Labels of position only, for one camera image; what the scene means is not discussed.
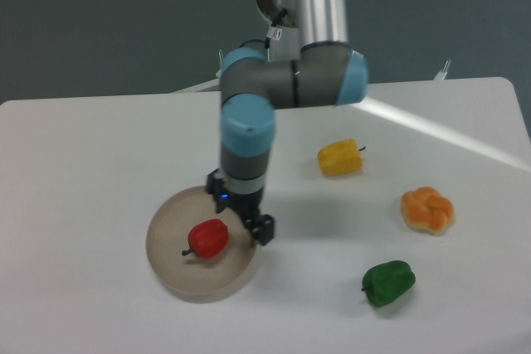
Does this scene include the orange knotted bread roll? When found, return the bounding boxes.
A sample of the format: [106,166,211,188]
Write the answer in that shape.
[401,187,455,235]

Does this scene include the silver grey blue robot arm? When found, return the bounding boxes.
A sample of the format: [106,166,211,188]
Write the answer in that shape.
[206,0,368,245]

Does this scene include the beige round plate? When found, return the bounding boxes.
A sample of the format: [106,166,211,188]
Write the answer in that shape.
[145,186,261,303]

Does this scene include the red toy bell pepper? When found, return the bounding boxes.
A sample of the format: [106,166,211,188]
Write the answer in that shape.
[181,219,229,259]

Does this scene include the green toy bell pepper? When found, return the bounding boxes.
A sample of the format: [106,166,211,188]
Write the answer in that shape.
[361,260,417,308]

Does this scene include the yellow toy bell pepper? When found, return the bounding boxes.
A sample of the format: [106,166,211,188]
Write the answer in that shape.
[317,138,365,177]

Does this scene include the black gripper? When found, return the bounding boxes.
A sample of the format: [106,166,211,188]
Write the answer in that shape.
[206,168,275,246]

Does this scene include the black cable with connector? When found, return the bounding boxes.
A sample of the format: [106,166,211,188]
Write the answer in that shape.
[238,7,291,61]

